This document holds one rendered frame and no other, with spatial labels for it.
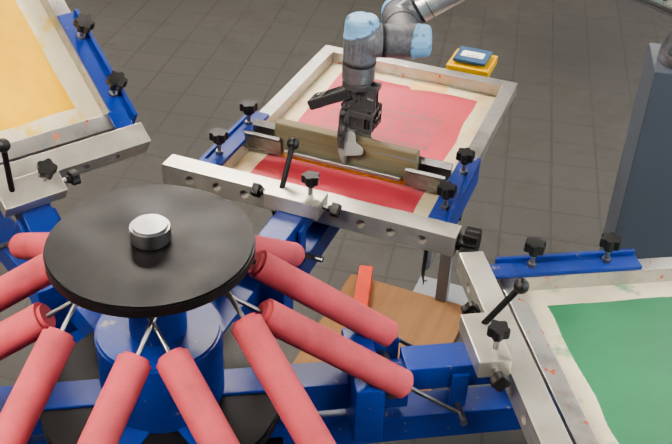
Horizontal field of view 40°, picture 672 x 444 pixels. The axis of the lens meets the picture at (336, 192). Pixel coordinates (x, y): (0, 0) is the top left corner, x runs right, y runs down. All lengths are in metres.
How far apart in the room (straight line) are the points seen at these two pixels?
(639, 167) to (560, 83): 2.59
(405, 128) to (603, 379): 0.96
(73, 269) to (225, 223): 0.24
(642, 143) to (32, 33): 1.49
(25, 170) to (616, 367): 1.20
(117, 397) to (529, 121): 3.55
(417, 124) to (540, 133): 2.09
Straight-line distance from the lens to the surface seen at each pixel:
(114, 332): 1.52
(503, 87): 2.65
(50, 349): 1.37
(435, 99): 2.62
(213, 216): 1.45
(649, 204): 2.55
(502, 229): 3.80
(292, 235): 1.90
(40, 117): 2.11
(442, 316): 3.30
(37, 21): 2.26
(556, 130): 4.58
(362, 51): 2.05
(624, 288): 2.02
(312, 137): 2.22
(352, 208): 1.97
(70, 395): 1.62
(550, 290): 1.96
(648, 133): 2.44
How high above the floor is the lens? 2.15
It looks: 33 degrees down
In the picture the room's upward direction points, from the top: 3 degrees clockwise
